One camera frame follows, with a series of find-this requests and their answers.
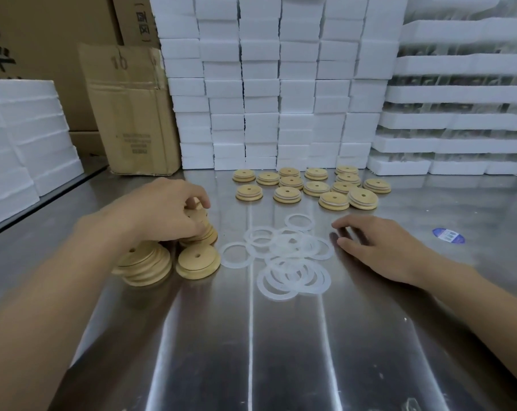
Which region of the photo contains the large brown cardboard box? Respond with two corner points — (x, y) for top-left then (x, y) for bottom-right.
(0, 0), (123, 133)

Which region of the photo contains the group of ringed wooden lids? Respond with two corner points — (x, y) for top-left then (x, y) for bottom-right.
(232, 165), (393, 211)

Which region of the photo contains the stack of long foam trays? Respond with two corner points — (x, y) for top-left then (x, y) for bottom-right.
(366, 0), (517, 179)

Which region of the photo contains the person's right hand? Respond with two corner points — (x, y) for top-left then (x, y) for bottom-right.
(331, 215), (441, 287)

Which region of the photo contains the upright brown cardboard box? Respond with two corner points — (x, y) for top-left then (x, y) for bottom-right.
(78, 43), (182, 176)

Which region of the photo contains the pile of clear silicone rings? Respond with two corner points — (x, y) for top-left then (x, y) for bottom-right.
(219, 213), (335, 302)

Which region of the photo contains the wall of white foam blocks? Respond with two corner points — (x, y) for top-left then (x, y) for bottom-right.
(149, 0), (410, 171)

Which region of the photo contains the person's left forearm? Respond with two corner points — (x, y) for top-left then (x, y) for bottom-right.
(0, 216), (128, 411)

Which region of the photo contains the person's left hand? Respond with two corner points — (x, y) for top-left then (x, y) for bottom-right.
(80, 177), (211, 254)

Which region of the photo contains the stack of white foam slabs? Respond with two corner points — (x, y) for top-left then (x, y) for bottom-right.
(0, 79), (85, 232)

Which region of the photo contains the person's right forearm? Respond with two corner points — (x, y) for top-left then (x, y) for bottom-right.
(415, 252), (517, 395)

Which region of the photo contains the pile of plain wooden lids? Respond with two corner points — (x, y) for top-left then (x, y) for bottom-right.
(112, 198), (222, 288)

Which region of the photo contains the blue oval sticker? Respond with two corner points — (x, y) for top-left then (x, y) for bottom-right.
(432, 228), (466, 245)

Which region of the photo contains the single bare wooden lid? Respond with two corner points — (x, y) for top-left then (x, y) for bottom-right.
(184, 198), (209, 223)

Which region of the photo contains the brown cardboard box with print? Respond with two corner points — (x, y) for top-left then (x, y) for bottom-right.
(111, 0), (161, 50)

